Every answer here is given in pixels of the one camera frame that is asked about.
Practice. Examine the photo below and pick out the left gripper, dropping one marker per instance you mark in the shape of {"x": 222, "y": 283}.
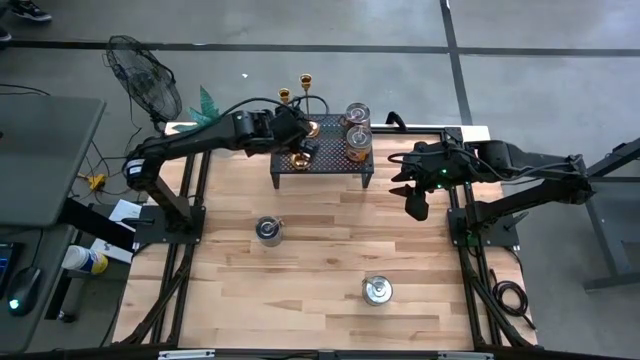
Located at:
{"x": 291, "y": 127}

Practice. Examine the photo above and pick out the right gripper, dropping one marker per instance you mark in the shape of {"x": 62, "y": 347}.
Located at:
{"x": 440, "y": 165}

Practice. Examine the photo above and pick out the tall brass candlestick holder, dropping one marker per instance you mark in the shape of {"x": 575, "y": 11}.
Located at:
{"x": 312, "y": 130}

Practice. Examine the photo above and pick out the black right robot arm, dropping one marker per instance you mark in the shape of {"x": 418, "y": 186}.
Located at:
{"x": 525, "y": 197}

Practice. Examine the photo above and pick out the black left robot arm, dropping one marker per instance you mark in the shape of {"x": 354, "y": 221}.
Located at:
{"x": 200, "y": 137}

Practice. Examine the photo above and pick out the black perforated riser shelf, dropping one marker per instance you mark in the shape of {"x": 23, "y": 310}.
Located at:
{"x": 330, "y": 155}

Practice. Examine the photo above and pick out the green plant in white pot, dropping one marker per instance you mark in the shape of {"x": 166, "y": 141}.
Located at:
{"x": 206, "y": 107}

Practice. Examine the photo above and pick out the black floor fan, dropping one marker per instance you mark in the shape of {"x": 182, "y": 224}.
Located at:
{"x": 144, "y": 77}

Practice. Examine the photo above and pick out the white paper sheet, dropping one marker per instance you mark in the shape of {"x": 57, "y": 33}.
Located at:
{"x": 112, "y": 252}
{"x": 125, "y": 209}

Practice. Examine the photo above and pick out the yellow power plug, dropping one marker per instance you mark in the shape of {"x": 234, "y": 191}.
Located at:
{"x": 95, "y": 181}

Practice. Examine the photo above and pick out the black desk foot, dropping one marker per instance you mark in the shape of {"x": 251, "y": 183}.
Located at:
{"x": 95, "y": 225}

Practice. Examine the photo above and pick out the white wipes container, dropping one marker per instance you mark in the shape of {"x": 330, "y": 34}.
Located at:
{"x": 85, "y": 260}

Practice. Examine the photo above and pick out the grey standing desk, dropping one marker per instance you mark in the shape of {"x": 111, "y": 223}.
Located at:
{"x": 45, "y": 160}

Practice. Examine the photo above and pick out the black desk leg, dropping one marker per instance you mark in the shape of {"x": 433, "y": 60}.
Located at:
{"x": 72, "y": 300}

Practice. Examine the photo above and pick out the person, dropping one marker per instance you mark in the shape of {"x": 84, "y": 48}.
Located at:
{"x": 30, "y": 10}

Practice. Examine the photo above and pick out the black computer mouse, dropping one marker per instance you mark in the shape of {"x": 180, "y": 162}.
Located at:
{"x": 22, "y": 290}

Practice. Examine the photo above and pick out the dark keyboard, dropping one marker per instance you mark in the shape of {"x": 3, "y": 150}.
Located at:
{"x": 4, "y": 265}

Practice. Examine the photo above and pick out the black aluminium table frame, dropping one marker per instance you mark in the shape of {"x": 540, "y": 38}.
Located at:
{"x": 425, "y": 130}

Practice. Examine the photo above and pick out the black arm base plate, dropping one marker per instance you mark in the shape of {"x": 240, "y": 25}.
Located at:
{"x": 500, "y": 235}
{"x": 150, "y": 231}

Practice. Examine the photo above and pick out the silver bracket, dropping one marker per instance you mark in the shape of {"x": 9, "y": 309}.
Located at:
{"x": 186, "y": 354}
{"x": 465, "y": 356}

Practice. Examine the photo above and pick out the grey table frame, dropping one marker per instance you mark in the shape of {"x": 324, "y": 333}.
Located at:
{"x": 600, "y": 200}

